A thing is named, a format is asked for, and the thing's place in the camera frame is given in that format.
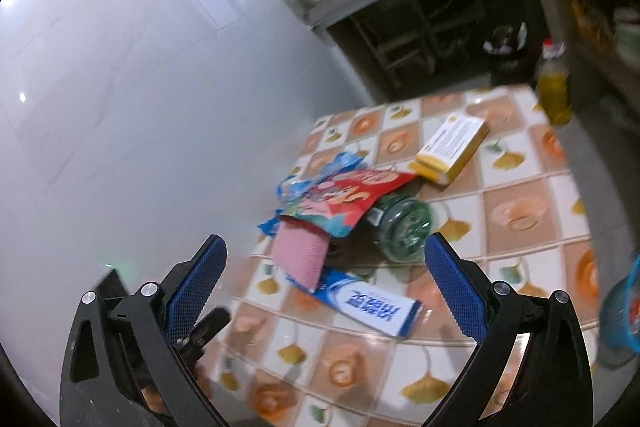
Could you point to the cooking oil bottle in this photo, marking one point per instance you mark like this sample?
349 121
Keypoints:
552 97

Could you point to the pink sponge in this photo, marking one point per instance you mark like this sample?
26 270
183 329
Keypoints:
300 254

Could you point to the red snack bag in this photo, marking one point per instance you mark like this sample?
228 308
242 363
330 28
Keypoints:
350 202

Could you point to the blue snack bag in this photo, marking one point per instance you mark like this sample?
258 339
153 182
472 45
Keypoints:
325 169

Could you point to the green plastic bottle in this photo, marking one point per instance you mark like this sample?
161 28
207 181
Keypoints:
405 227

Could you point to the blue white toothpaste box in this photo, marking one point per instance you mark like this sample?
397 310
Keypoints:
370 302

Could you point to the yellow white cardboard box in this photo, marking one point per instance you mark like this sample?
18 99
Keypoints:
450 147

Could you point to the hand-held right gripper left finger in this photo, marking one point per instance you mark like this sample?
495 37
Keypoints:
197 282

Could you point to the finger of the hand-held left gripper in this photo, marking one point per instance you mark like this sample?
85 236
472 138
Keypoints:
210 324

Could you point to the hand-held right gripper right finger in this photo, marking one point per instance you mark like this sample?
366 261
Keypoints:
457 287

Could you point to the table with patterned tablecloth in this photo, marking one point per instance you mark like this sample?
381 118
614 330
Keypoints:
525 207

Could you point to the blue plastic basket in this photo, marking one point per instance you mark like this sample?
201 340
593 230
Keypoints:
617 312

